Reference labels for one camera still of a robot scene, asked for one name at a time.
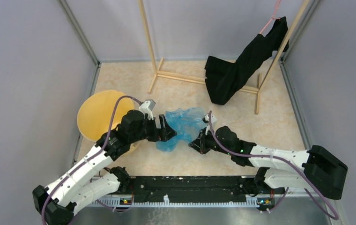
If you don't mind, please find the yellow paper trash bin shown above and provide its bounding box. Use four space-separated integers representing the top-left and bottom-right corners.
76 90 125 142

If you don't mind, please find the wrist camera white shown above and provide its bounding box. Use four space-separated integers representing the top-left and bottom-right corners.
202 114 217 126
139 99 156 120

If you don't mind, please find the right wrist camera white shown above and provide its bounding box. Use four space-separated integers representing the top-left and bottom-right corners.
202 114 217 126

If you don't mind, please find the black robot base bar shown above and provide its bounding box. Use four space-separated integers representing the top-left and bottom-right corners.
110 176 285 203

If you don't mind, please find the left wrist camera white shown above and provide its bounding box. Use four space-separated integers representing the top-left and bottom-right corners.
139 99 156 120

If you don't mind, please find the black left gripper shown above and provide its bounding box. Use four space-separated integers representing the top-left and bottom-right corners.
129 114 177 143

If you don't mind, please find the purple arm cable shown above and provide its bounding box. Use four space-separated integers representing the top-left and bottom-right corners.
208 110 340 221
41 95 144 225

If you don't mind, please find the wooden drying rack frame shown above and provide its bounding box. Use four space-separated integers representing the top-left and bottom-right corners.
138 0 311 115

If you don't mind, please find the pink hanger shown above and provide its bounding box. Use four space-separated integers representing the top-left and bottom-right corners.
259 0 281 34

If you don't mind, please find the blue plastic trash bag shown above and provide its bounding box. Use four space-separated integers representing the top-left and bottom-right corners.
156 107 206 152

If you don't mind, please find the black cloth garment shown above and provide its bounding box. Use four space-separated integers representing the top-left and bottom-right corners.
205 16 288 105

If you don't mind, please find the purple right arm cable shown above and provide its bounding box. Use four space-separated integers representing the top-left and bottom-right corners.
208 110 340 221

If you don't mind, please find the white slotted cable duct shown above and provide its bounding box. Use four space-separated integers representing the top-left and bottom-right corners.
88 195 260 208

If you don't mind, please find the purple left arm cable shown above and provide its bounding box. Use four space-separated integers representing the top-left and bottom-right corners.
41 95 144 225

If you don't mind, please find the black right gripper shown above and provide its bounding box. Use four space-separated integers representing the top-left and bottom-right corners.
188 126 233 156

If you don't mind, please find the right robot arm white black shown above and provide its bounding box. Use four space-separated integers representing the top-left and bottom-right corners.
188 126 348 200

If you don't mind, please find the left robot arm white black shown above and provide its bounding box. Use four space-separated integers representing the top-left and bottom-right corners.
32 110 177 225

